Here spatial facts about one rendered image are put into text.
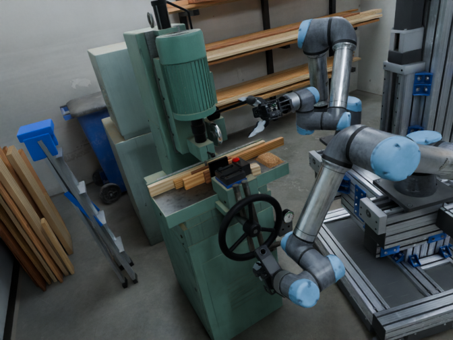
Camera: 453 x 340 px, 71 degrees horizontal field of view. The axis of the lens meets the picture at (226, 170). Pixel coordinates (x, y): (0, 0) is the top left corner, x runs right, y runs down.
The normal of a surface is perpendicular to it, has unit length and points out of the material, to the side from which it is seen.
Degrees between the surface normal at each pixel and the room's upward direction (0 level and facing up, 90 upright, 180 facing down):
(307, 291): 61
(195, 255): 90
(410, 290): 0
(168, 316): 0
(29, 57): 90
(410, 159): 87
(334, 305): 0
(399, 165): 87
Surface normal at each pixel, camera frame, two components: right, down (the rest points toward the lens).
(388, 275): -0.15, -0.86
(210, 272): 0.49, 0.36
